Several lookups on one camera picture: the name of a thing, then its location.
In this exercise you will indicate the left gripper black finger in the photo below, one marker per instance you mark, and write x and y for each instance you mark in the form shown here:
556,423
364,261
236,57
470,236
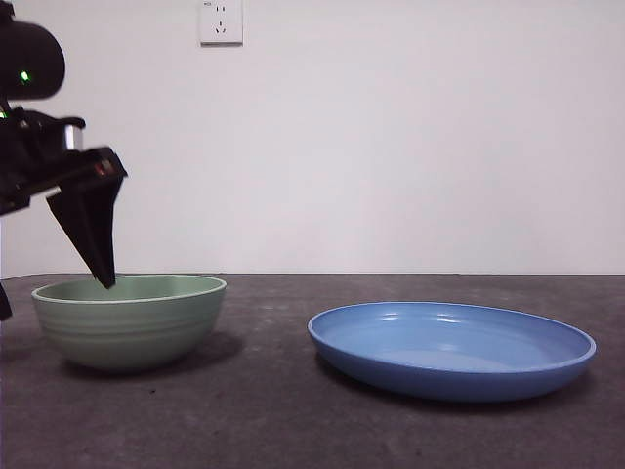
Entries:
4,303
90,229

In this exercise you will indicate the green ribbed bowl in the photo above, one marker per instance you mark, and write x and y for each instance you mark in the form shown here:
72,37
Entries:
132,337

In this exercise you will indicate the blue round plate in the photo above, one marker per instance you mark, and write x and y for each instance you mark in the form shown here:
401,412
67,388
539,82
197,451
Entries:
439,376

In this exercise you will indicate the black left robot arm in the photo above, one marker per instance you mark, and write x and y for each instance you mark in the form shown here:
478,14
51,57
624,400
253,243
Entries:
34,54

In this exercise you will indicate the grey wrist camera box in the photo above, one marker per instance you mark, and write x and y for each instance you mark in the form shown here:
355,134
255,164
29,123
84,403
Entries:
73,136

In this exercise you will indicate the white wall socket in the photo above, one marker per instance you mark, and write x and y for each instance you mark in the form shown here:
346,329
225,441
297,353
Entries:
221,24

